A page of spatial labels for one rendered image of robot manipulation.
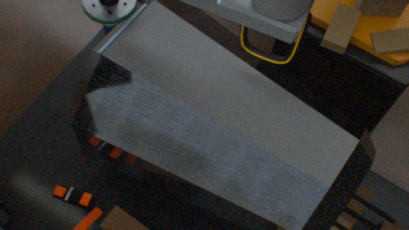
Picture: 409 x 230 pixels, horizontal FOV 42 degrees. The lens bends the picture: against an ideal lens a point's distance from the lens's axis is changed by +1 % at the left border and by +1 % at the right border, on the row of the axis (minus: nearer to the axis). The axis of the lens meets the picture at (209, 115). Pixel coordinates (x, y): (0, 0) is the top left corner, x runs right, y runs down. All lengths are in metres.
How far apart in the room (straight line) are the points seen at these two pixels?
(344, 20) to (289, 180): 0.73
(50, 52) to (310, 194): 1.80
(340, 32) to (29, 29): 1.82
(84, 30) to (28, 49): 0.33
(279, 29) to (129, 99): 0.70
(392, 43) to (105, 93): 1.17
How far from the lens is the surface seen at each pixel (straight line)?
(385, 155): 2.99
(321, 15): 2.34
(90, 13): 2.16
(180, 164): 2.06
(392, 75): 2.31
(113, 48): 2.12
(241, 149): 1.95
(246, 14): 1.71
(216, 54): 2.10
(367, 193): 2.71
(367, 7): 2.36
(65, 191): 2.75
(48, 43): 3.19
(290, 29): 1.70
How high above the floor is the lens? 2.58
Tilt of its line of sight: 64 degrees down
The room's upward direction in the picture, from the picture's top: 7 degrees clockwise
